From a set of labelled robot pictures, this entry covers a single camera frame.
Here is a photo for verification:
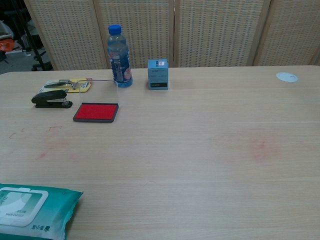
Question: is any small blue cardboard box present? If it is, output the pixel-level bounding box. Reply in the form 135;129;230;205
146;59;170;91

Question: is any red ink pad clear lid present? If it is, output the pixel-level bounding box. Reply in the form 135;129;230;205
72;79;120;123

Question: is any blue cap plastic bottle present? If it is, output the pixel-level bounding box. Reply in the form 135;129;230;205
107;24;134;89

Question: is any yellow blister pack with tool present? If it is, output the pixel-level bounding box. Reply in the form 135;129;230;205
40;77;94;93

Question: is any woven wooden folding screen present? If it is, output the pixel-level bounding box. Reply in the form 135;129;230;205
23;0;320;71

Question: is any black stapler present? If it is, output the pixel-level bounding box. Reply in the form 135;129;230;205
31;90;73;109

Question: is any black tripod stand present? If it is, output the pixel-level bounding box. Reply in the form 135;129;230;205
13;0;54;72

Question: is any green wet wipes pack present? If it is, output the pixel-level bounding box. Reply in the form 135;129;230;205
0;183;84;240

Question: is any orange object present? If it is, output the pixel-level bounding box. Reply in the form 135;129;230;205
0;39;15;53

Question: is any white round cable grommet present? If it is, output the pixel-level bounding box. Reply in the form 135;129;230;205
275;71;299;82

